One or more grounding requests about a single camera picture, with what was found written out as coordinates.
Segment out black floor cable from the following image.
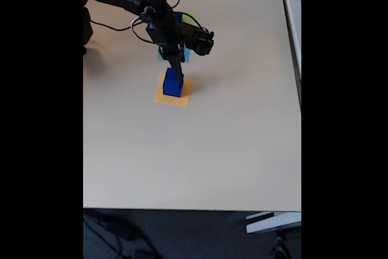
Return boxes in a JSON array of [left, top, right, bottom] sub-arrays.
[[83, 212, 158, 259]]

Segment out orange paper square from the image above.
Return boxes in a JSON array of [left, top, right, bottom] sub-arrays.
[[153, 72, 194, 109]]

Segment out long black cable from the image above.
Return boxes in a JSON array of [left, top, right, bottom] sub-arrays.
[[90, 18, 160, 45]]

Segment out black camera box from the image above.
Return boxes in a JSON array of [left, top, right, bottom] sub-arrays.
[[181, 24, 215, 57]]

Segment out large blue cube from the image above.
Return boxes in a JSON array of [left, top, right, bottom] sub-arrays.
[[162, 73, 185, 98]]

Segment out light blue paper square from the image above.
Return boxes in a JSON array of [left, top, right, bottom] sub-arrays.
[[156, 47, 192, 64]]

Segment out black stand leg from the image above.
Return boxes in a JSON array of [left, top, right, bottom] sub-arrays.
[[271, 230, 292, 259]]

